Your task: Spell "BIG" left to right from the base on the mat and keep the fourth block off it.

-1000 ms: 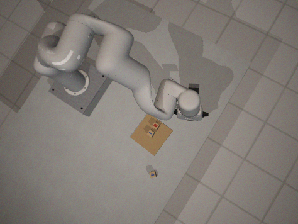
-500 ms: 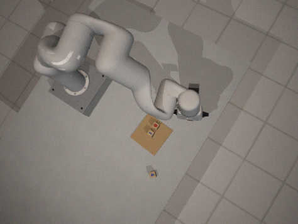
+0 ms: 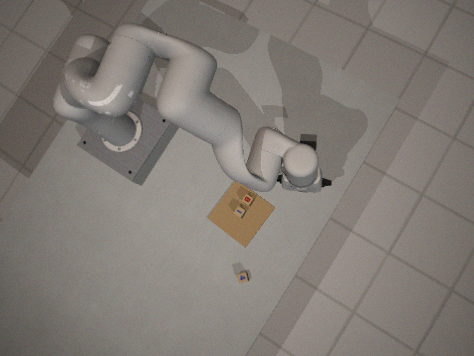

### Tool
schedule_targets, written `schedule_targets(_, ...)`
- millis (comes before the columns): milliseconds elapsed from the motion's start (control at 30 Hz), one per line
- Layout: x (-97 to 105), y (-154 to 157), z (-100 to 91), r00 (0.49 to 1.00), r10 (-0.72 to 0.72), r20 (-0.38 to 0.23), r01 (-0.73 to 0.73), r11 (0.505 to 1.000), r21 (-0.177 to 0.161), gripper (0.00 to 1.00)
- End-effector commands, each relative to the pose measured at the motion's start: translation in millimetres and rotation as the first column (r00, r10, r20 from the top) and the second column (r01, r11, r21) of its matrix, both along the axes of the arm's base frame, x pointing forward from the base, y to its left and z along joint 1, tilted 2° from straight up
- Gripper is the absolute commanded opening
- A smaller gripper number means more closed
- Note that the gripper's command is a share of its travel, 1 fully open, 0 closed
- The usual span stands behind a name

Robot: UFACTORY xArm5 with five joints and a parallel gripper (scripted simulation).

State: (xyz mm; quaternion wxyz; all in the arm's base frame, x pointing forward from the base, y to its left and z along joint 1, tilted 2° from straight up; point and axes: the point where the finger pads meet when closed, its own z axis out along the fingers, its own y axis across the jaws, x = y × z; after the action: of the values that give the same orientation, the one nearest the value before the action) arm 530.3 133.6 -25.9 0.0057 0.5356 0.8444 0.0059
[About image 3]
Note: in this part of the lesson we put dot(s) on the tan mat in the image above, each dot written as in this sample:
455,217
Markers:
240,229

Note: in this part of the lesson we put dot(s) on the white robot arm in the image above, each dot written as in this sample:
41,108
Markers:
184,99

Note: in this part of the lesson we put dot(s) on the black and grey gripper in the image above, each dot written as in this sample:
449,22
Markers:
315,187

